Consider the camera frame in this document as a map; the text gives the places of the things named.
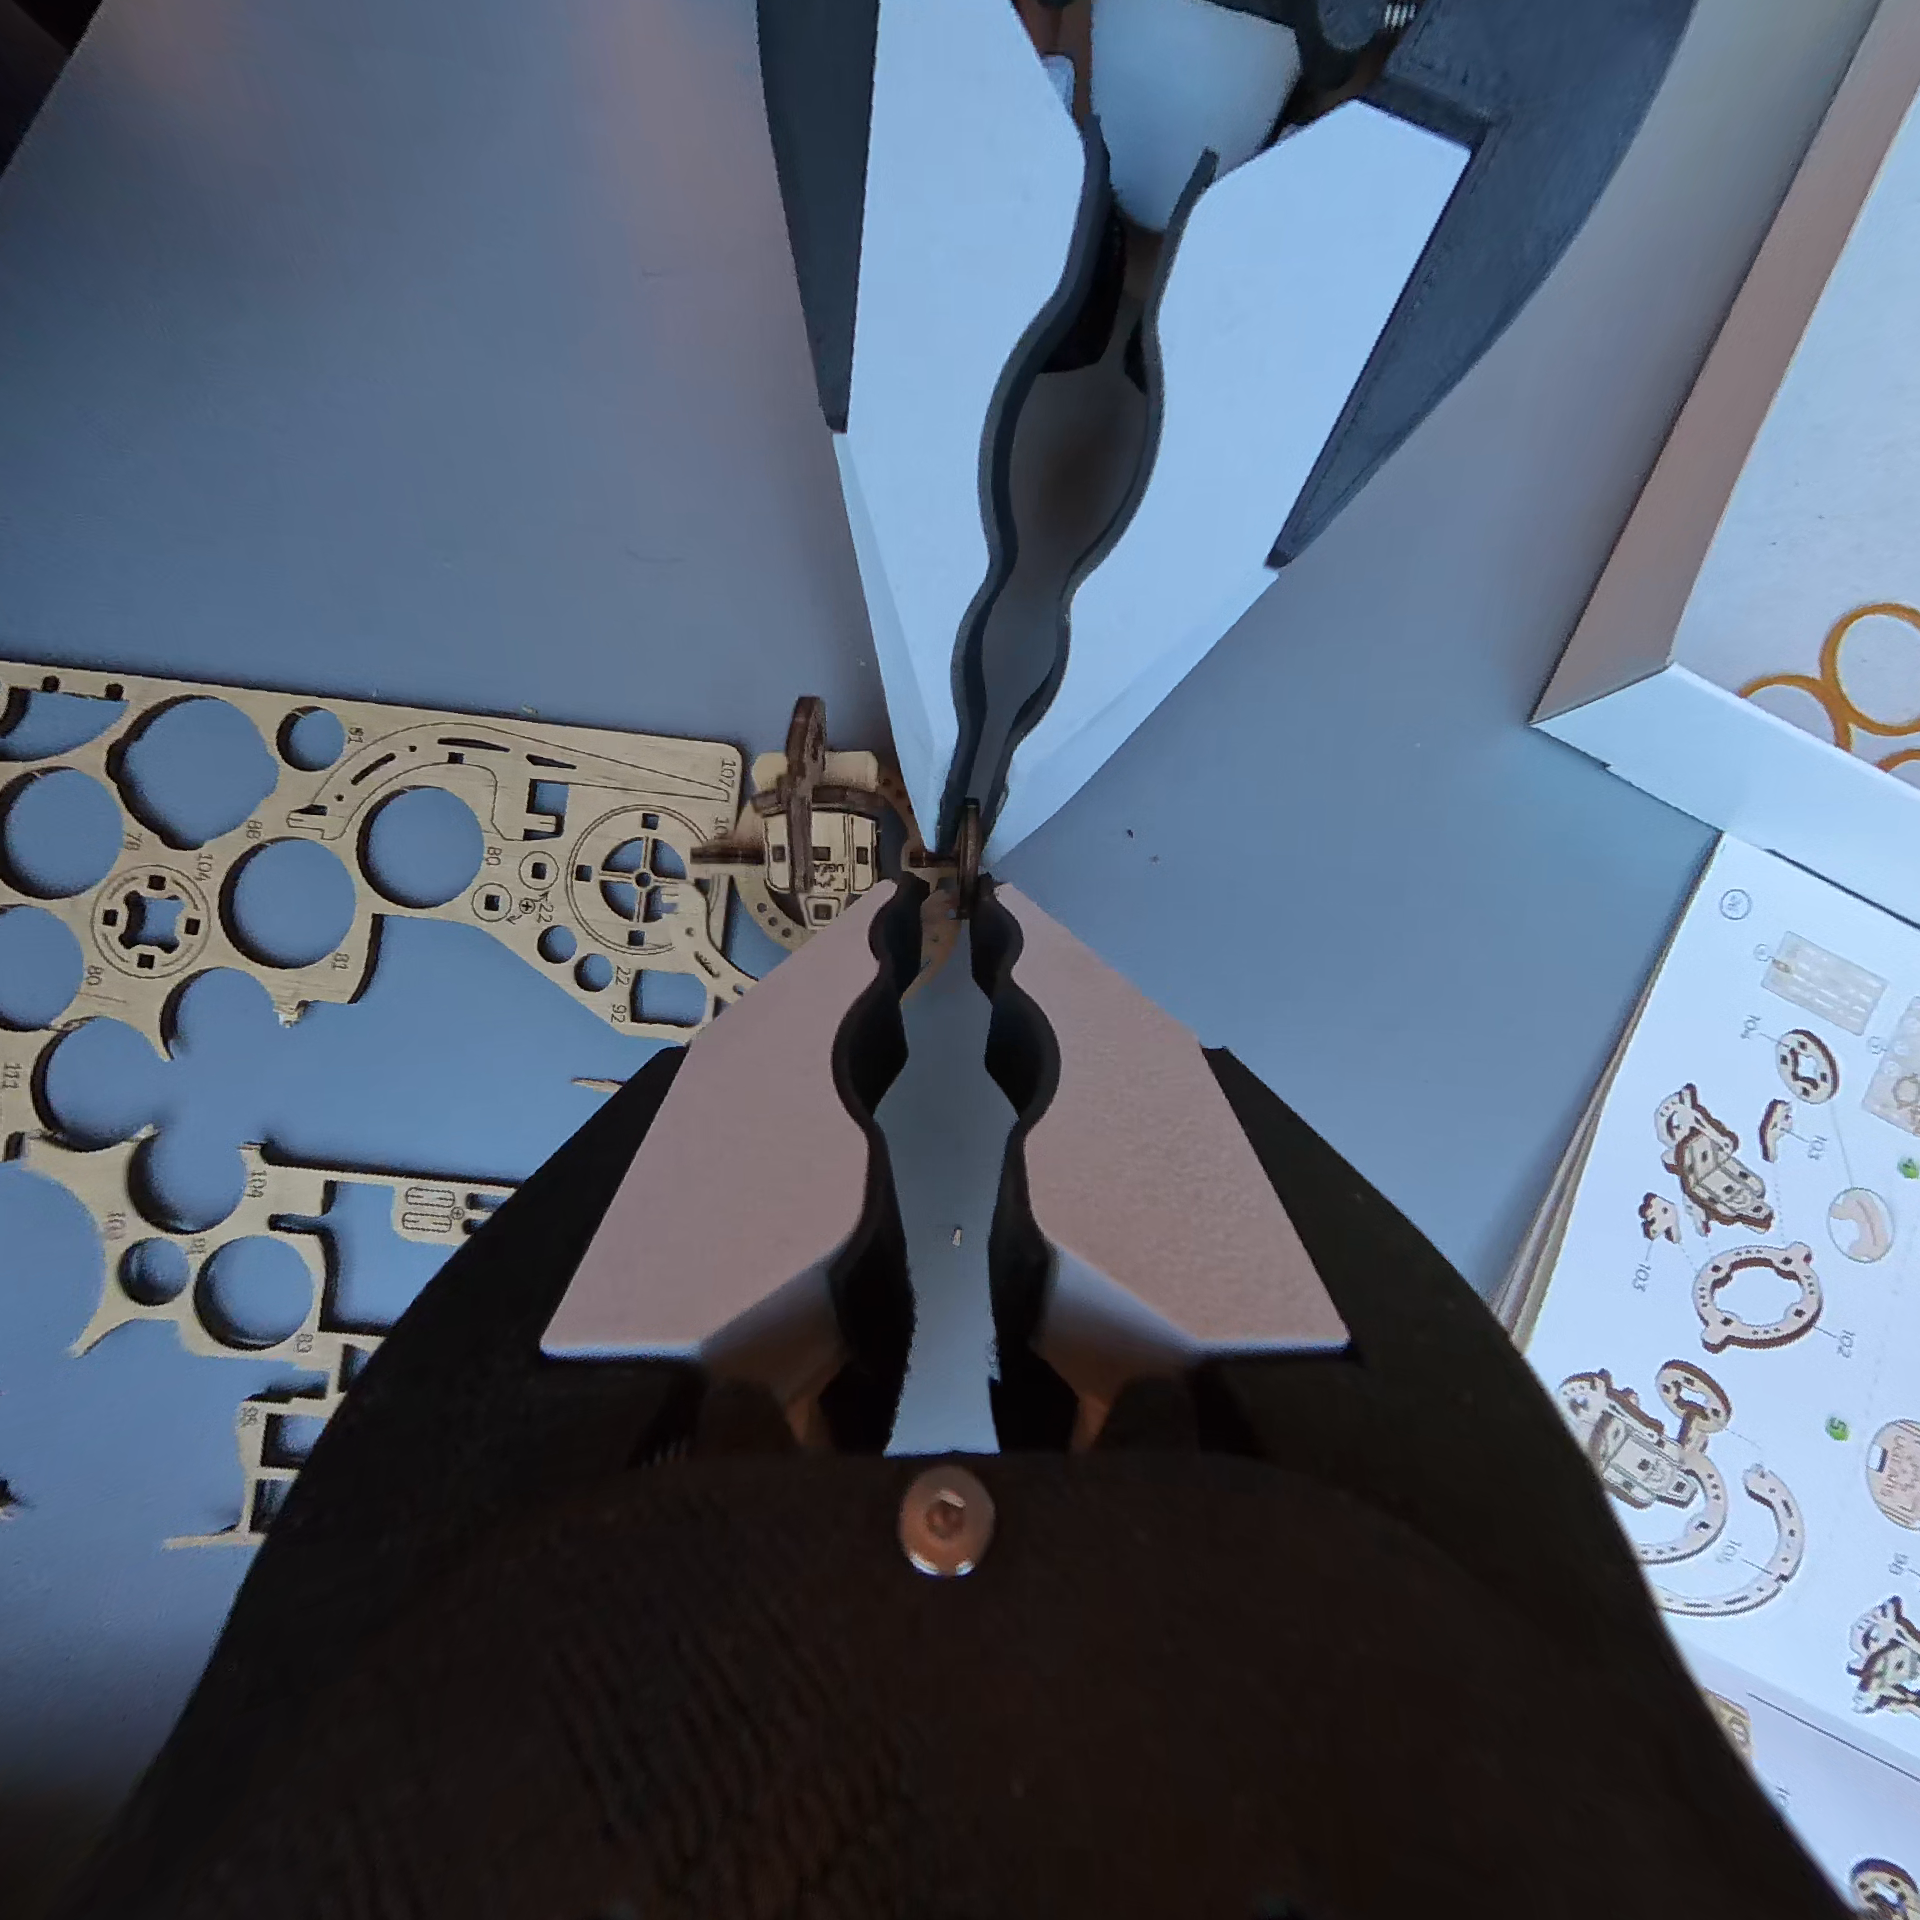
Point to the wooden robot figure model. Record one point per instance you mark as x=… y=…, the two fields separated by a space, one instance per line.
x=812 y=841

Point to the curved wooden arc part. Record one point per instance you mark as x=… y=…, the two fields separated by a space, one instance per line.
x=941 y=914

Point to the group of yellow rubber bands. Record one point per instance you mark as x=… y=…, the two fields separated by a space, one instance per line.
x=1859 y=614

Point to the white instruction booklet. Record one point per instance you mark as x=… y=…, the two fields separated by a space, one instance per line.
x=1800 y=1667

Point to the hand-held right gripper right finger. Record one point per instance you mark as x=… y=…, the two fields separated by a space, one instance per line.
x=1172 y=1200

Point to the plywood parts sheet with cutouts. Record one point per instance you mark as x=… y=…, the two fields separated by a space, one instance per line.
x=630 y=774

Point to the white cardboard box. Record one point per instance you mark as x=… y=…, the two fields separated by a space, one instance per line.
x=1651 y=751

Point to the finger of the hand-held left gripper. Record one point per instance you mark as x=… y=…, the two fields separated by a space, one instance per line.
x=932 y=300
x=1275 y=376

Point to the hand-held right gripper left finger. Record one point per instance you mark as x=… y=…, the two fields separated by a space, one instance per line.
x=705 y=1200

